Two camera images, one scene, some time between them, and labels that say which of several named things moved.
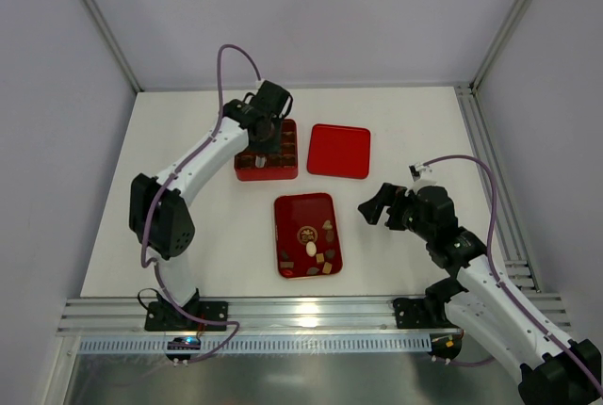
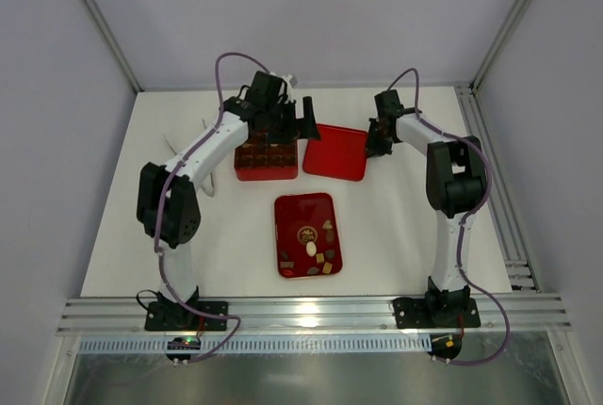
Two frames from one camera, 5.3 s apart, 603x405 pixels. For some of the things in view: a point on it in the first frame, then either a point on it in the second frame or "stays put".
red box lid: x=339 y=151 stays put
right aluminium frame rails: x=515 y=256 stays put
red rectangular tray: x=307 y=236 stays put
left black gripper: x=264 y=142 → x=292 y=119
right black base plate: x=412 y=313 stays put
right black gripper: x=392 y=207 → x=377 y=135
